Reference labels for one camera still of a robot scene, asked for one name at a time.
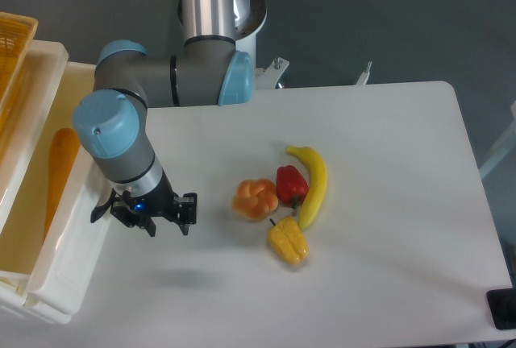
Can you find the long orange vegetable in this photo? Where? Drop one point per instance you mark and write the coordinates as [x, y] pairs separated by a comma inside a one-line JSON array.
[[61, 156]]

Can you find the yellow banana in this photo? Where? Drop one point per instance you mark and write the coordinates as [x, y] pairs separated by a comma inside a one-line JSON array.
[[317, 169]]

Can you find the yellow bell pepper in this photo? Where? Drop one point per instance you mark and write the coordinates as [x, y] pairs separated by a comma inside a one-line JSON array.
[[287, 240]]

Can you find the black drawer handle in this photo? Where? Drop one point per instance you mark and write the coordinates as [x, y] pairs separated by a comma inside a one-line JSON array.
[[102, 206]]

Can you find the red bell pepper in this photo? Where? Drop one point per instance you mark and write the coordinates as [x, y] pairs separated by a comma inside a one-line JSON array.
[[292, 187]]

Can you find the white top drawer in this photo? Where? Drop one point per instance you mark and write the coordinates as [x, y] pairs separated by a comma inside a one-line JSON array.
[[49, 247]]

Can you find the white table bracket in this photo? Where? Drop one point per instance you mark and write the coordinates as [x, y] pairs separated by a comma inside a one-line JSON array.
[[365, 75]]

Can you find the black device at table edge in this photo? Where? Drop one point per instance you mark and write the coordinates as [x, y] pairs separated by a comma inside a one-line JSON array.
[[502, 307]]

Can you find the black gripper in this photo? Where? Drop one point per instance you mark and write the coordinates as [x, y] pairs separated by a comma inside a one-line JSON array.
[[151, 196]]

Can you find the white frame at right edge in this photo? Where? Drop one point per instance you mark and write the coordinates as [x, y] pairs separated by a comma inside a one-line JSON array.
[[501, 147]]

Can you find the orange braided bread roll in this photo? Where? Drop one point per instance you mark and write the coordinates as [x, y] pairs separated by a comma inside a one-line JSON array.
[[255, 199]]

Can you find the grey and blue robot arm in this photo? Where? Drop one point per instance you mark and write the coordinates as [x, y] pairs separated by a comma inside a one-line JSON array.
[[111, 121]]

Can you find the yellow plastic basket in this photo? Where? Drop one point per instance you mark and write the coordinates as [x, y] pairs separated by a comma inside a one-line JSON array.
[[17, 32]]

